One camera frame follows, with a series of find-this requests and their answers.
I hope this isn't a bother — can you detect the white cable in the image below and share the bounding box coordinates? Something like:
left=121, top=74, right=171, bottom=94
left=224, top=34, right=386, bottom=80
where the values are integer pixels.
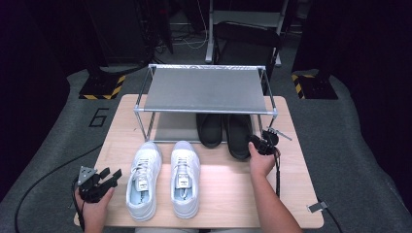
left=176, top=0, right=210, bottom=50

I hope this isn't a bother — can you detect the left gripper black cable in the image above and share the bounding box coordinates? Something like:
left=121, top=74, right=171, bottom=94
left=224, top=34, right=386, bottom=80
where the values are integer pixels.
left=14, top=144, right=104, bottom=233

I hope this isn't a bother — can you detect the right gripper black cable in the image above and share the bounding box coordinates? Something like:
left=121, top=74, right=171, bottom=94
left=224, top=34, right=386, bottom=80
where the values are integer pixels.
left=273, top=151, right=344, bottom=233

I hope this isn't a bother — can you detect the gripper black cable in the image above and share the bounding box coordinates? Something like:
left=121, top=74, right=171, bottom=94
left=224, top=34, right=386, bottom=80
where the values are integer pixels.
left=14, top=144, right=104, bottom=233
left=273, top=151, right=344, bottom=233

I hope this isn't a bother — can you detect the person's left hand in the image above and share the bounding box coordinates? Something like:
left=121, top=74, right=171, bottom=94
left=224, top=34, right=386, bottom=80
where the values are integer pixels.
left=74, top=187, right=116, bottom=228

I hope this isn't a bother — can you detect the white sneaker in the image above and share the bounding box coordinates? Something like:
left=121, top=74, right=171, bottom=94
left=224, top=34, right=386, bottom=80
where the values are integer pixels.
left=125, top=141, right=163, bottom=222
left=169, top=140, right=201, bottom=220

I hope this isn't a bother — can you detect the grey metal shoe rack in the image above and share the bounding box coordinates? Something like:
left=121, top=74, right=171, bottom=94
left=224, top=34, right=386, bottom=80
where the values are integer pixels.
left=133, top=63, right=279, bottom=146

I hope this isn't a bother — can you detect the dark equipment cabinet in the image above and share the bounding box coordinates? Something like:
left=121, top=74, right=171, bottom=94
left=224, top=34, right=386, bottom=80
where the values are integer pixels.
left=85, top=0, right=174, bottom=66

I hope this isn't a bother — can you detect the black stand base striped edge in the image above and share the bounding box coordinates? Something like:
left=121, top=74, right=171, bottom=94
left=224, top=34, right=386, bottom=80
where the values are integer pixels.
left=78, top=64, right=127, bottom=101
left=291, top=69, right=339, bottom=100

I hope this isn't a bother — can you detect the dark curtain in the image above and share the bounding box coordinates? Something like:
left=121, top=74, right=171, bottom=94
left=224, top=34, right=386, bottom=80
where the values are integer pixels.
left=0, top=0, right=98, bottom=203
left=291, top=0, right=412, bottom=212

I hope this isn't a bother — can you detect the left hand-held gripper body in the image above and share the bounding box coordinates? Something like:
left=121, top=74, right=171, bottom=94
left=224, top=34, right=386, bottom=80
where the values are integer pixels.
left=77, top=165, right=115, bottom=205

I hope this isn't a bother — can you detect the grey floor mat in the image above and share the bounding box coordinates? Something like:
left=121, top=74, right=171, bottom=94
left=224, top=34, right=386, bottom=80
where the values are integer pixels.
left=0, top=66, right=412, bottom=233

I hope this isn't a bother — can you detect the person's right hand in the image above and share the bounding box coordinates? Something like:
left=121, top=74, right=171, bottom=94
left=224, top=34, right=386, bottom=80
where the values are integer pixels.
left=248, top=141, right=279, bottom=180

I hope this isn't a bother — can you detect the white metal stand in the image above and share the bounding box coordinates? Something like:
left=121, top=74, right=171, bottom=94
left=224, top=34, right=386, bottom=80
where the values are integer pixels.
left=204, top=0, right=292, bottom=68

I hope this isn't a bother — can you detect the grey tape strip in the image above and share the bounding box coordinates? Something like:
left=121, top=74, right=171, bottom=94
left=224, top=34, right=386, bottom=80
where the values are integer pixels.
left=306, top=200, right=329, bottom=214

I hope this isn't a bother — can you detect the black slipper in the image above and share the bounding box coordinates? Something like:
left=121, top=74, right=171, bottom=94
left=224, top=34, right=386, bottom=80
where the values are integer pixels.
left=223, top=114, right=254, bottom=161
left=195, top=113, right=224, bottom=150

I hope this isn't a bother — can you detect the black chair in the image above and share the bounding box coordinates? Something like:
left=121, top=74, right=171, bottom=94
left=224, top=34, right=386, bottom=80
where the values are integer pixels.
left=212, top=20, right=284, bottom=95

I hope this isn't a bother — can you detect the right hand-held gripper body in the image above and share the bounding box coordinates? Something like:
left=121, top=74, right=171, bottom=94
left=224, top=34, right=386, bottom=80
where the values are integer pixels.
left=248, top=126, right=292, bottom=157

